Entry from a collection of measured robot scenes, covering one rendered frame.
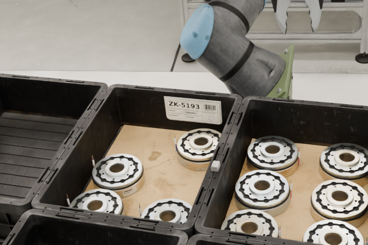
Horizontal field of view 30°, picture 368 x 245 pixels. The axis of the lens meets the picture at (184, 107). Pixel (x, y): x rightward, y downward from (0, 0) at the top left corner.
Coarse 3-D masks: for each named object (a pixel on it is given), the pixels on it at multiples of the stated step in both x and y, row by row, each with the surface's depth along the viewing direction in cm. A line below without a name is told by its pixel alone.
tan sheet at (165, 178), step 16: (128, 128) 153; (144, 128) 153; (112, 144) 149; (128, 144) 148; (144, 144) 148; (160, 144) 147; (176, 144) 147; (144, 160) 143; (160, 160) 143; (176, 160) 142; (160, 176) 139; (176, 176) 138; (192, 176) 138; (144, 192) 135; (160, 192) 135; (176, 192) 134; (192, 192) 134; (128, 208) 132; (144, 208) 132
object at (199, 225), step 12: (252, 96) 141; (240, 108) 138; (336, 108) 136; (348, 108) 135; (360, 108) 135; (240, 120) 135; (228, 144) 129; (228, 156) 126; (216, 180) 121; (204, 204) 116; (204, 216) 114; (204, 228) 112; (252, 240) 109; (264, 240) 109; (276, 240) 108; (288, 240) 108
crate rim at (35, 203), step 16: (208, 96) 143; (224, 96) 142; (240, 96) 142; (96, 112) 142; (80, 128) 138; (224, 128) 133; (224, 144) 129; (64, 160) 130; (48, 176) 126; (208, 176) 122; (48, 208) 119; (64, 208) 119; (192, 208) 116; (144, 224) 114; (160, 224) 113; (176, 224) 113; (192, 224) 113
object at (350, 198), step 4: (332, 188) 126; (336, 188) 126; (340, 188) 126; (344, 188) 126; (328, 192) 125; (332, 192) 125; (336, 192) 126; (344, 192) 125; (348, 192) 125; (328, 196) 124; (348, 196) 124; (352, 196) 124; (328, 200) 124; (332, 200) 123; (348, 200) 123; (352, 200) 123; (332, 204) 123; (336, 204) 123; (340, 204) 122; (344, 204) 122; (348, 204) 123
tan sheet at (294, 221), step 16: (304, 144) 143; (304, 160) 139; (240, 176) 137; (304, 176) 135; (320, 176) 134; (304, 192) 131; (288, 208) 128; (304, 208) 128; (288, 224) 125; (304, 224) 124
